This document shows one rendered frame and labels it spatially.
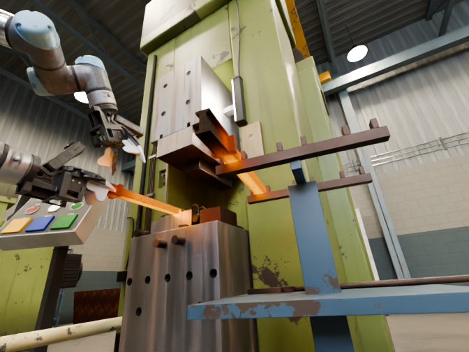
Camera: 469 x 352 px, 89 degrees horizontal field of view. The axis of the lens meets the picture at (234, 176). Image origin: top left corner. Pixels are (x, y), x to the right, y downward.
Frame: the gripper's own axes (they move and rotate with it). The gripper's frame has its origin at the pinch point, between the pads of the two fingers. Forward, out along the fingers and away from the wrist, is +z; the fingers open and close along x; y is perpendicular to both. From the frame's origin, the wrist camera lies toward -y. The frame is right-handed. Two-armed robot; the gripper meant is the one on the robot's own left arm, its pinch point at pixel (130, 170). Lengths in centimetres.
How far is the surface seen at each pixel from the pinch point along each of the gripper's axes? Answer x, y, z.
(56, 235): -44.6, 2.6, 14.0
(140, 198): 1.4, 0.8, 9.8
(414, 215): 168, -572, 230
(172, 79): -5, -49, -43
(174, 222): -0.5, -12.8, 22.0
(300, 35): 48, -557, -238
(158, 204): 1.4, -5.6, 13.6
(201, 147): 7.7, -34.6, -3.7
